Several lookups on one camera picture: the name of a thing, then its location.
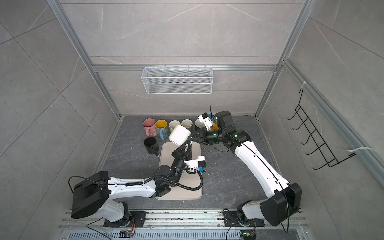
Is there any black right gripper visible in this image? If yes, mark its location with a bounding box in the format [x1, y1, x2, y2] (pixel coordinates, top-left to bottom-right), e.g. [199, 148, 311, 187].
[188, 128, 226, 145]

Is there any white mug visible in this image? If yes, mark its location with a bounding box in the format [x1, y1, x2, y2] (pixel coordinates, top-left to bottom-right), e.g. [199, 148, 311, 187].
[169, 125, 192, 146]

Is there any dark green mug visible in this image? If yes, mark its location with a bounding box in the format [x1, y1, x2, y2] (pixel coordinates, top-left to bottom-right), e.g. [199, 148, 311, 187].
[194, 119, 206, 132]

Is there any grey mug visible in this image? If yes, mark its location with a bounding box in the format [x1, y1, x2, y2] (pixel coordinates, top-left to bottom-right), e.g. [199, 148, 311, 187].
[181, 119, 194, 132]

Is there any light green mug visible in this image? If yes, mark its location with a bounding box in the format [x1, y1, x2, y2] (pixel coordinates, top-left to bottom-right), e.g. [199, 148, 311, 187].
[169, 120, 181, 133]

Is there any blue butterfly mug yellow inside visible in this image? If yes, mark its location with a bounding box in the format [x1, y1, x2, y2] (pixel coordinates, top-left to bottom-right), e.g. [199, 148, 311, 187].
[155, 120, 170, 141]

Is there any black mug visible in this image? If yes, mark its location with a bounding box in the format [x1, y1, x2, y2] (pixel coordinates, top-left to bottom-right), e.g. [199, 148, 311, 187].
[144, 137, 159, 156]

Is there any pink mug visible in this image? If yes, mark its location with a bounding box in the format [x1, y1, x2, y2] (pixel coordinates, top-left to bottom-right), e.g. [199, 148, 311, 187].
[143, 118, 158, 137]

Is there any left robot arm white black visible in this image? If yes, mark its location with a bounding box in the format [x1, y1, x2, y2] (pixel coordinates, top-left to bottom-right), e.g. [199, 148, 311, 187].
[71, 142, 206, 223]

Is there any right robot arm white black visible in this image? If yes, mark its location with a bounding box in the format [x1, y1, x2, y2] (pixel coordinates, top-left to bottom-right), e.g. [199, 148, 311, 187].
[192, 111, 302, 227]

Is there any beige plastic tray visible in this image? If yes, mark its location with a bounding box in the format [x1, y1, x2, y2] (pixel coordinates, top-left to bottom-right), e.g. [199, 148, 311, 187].
[154, 141, 204, 201]

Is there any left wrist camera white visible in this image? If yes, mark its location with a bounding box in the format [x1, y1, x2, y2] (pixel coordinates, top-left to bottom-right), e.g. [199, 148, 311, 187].
[184, 156, 206, 174]

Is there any white wire mesh basket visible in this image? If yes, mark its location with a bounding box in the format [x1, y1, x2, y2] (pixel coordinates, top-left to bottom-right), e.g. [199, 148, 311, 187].
[141, 67, 214, 95]

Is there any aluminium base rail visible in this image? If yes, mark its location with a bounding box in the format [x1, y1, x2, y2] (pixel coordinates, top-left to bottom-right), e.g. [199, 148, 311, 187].
[57, 209, 313, 240]

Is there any black wire hook rack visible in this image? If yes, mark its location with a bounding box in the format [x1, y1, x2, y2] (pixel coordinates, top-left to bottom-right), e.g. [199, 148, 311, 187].
[287, 89, 356, 171]

